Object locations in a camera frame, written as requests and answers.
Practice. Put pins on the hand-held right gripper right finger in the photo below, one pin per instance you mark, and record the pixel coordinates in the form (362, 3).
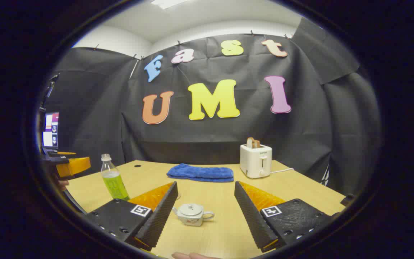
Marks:
(252, 219)

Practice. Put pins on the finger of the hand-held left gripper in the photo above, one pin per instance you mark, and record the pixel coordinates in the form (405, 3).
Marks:
(76, 165)
(63, 153)

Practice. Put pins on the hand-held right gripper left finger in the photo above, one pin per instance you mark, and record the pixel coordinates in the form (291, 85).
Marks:
(160, 219)

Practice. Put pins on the white ceramic teacup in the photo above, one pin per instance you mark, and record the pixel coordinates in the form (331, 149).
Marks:
(192, 220)

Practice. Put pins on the white teacup lid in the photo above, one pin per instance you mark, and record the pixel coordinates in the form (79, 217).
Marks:
(191, 209)

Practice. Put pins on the clear green-label water bottle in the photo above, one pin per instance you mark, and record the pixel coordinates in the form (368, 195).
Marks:
(115, 183)

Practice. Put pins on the computer monitor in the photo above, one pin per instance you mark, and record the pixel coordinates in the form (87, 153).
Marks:
(51, 129)

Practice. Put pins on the white toaster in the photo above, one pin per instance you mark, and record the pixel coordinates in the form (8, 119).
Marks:
(255, 162)

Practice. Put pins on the blue folded towel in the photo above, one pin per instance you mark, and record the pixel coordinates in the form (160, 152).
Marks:
(199, 173)

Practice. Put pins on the brown bread slice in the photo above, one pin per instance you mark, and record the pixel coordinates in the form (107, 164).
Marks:
(253, 143)

